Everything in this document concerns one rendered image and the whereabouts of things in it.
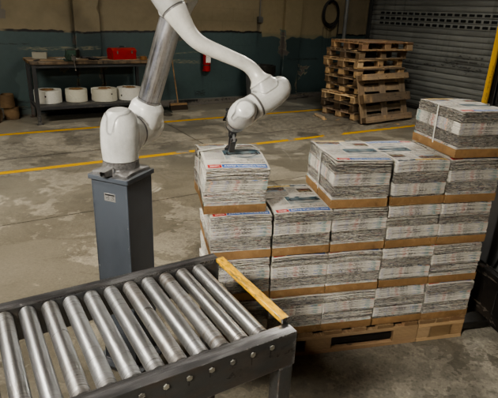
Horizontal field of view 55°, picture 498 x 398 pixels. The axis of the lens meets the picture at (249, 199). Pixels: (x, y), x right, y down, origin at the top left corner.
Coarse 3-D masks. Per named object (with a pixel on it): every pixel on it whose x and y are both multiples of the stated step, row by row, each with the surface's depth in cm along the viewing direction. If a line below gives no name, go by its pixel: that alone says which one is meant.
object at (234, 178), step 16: (208, 160) 207; (224, 160) 209; (240, 160) 210; (256, 160) 212; (208, 176) 202; (224, 176) 204; (240, 176) 206; (256, 176) 208; (208, 192) 207; (224, 192) 209; (240, 192) 211; (256, 192) 212
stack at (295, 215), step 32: (288, 192) 243; (224, 224) 214; (256, 224) 217; (288, 224) 222; (320, 224) 225; (352, 224) 229; (384, 224) 234; (416, 224) 238; (288, 256) 228; (320, 256) 231; (352, 256) 235; (384, 256) 240; (416, 256) 245; (288, 288) 235; (384, 288) 248; (416, 288) 253; (320, 320) 248; (352, 320) 251; (416, 320) 262; (320, 352) 254
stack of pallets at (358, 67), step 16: (336, 48) 825; (352, 48) 811; (368, 48) 830; (384, 48) 807; (336, 64) 857; (352, 64) 842; (368, 64) 855; (384, 64) 879; (400, 64) 855; (336, 80) 865; (352, 80) 885; (336, 96) 841; (352, 96) 812; (336, 112) 852; (352, 112) 818; (368, 112) 890
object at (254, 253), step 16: (384, 240) 237; (400, 240) 238; (416, 240) 240; (432, 240) 243; (224, 256) 219; (240, 256) 221; (256, 256) 223; (272, 256) 225; (304, 288) 236; (320, 288) 238; (336, 288) 240; (352, 288) 243; (368, 288) 245; (368, 320) 253; (384, 320) 255; (400, 320) 258; (224, 336) 236
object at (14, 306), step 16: (208, 256) 183; (144, 272) 169; (160, 272) 170; (64, 288) 158; (80, 288) 158; (96, 288) 159; (0, 304) 148; (16, 304) 148; (32, 304) 149; (128, 304) 167; (16, 320) 148; (64, 320) 156
